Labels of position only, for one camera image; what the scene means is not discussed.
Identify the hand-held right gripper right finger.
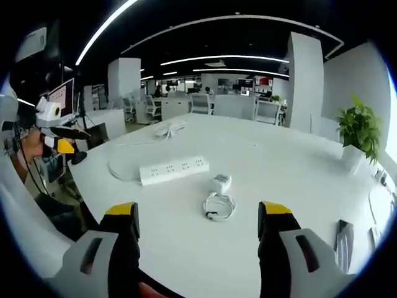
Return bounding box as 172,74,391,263
257,201,357,298

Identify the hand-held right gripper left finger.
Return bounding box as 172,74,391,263
43,201,146,298

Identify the white charger cable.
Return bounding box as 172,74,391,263
202,191,237,222

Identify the white power strip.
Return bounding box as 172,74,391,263
138,155,210,187

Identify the white charger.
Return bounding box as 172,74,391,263
212,173,233,191

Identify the black round desk stand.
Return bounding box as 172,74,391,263
71,151,88,166

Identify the ceiling light strip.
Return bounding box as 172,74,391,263
75,0,139,66

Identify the white desk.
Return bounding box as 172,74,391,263
66,112,395,298

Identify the person's left hand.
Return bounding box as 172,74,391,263
17,129,52,165

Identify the person's right hand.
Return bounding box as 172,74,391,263
137,279,168,298

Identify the white plant pot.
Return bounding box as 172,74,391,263
341,144,367,175

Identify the green potted plant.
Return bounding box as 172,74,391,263
336,94,385,166

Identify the white power strip cable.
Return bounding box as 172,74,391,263
107,140,162,182

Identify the thin white cable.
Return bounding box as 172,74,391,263
368,185,379,226

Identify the white cable bundle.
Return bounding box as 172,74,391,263
153,120,188,141

